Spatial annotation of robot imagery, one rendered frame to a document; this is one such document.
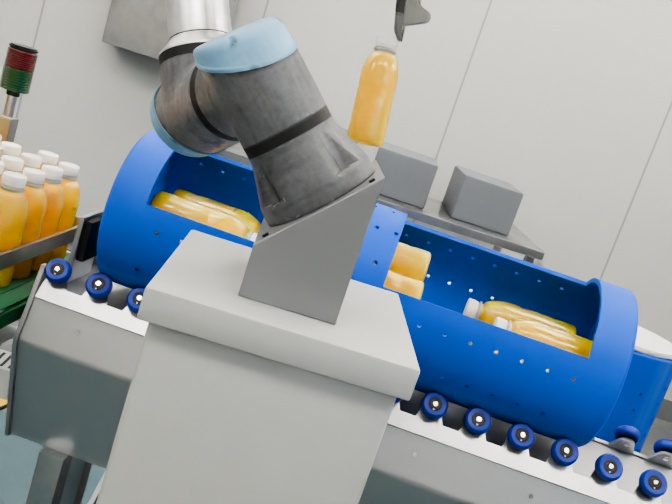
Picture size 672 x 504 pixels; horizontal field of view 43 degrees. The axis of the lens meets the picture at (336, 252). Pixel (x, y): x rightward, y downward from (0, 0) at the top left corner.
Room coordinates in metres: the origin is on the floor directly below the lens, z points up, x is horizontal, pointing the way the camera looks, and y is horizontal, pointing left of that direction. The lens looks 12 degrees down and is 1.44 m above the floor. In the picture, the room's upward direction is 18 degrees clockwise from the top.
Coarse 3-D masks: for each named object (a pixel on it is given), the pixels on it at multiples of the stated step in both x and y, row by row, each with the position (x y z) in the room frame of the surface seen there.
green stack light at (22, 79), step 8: (8, 72) 1.84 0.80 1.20; (16, 72) 1.84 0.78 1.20; (24, 72) 1.85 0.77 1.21; (32, 72) 1.87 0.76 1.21; (0, 80) 1.85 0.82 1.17; (8, 80) 1.84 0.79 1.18; (16, 80) 1.84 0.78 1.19; (24, 80) 1.85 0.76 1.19; (8, 88) 1.84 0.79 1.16; (16, 88) 1.84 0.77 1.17; (24, 88) 1.85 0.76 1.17
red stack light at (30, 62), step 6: (12, 48) 1.84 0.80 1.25; (6, 54) 1.85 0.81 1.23; (12, 54) 1.84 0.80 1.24; (18, 54) 1.84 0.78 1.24; (24, 54) 1.84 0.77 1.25; (30, 54) 1.85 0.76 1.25; (36, 54) 1.88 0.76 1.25; (6, 60) 1.84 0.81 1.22; (12, 60) 1.84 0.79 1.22; (18, 60) 1.84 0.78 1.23; (24, 60) 1.84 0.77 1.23; (30, 60) 1.85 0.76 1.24; (36, 60) 1.87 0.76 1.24; (12, 66) 1.84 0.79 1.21; (18, 66) 1.84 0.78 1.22; (24, 66) 1.84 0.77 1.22; (30, 66) 1.86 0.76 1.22
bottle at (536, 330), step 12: (516, 324) 1.37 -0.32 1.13; (528, 324) 1.37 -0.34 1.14; (540, 324) 1.38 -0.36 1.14; (528, 336) 1.35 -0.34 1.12; (540, 336) 1.35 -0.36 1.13; (552, 336) 1.36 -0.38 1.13; (564, 336) 1.36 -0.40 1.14; (576, 336) 1.37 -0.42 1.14; (564, 348) 1.35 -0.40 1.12; (576, 348) 1.35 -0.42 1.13; (588, 348) 1.36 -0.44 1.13
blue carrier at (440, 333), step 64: (128, 192) 1.35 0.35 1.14; (192, 192) 1.61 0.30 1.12; (256, 192) 1.58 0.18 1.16; (128, 256) 1.35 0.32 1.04; (384, 256) 1.34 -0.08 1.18; (448, 256) 1.56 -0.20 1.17; (448, 320) 1.30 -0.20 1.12; (576, 320) 1.56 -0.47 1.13; (448, 384) 1.33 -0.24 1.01; (512, 384) 1.30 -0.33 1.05; (576, 384) 1.29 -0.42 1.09
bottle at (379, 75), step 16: (384, 48) 1.59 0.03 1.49; (368, 64) 1.58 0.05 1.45; (384, 64) 1.58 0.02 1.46; (368, 80) 1.57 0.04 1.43; (384, 80) 1.57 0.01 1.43; (368, 96) 1.57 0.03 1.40; (384, 96) 1.57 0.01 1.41; (352, 112) 1.58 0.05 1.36; (368, 112) 1.56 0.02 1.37; (384, 112) 1.57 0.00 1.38; (352, 128) 1.57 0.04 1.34; (368, 128) 1.56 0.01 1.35; (384, 128) 1.58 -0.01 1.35; (368, 144) 1.61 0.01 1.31
